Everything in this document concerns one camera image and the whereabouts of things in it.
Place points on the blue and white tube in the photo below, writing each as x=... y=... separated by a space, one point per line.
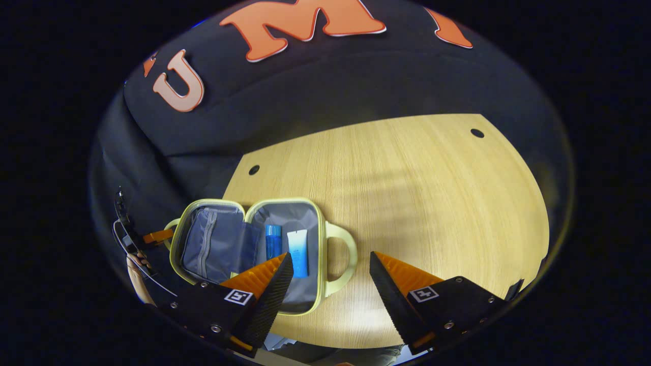
x=298 y=254

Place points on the pale yellow suitcase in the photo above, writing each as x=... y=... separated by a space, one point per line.
x=300 y=295

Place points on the blue skin care bottle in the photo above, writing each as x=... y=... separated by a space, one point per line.
x=273 y=241

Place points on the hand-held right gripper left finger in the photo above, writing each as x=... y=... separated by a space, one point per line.
x=272 y=302

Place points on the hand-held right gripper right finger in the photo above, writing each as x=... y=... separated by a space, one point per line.
x=389 y=300

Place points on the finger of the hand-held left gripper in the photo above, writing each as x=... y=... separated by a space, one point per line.
x=158 y=236

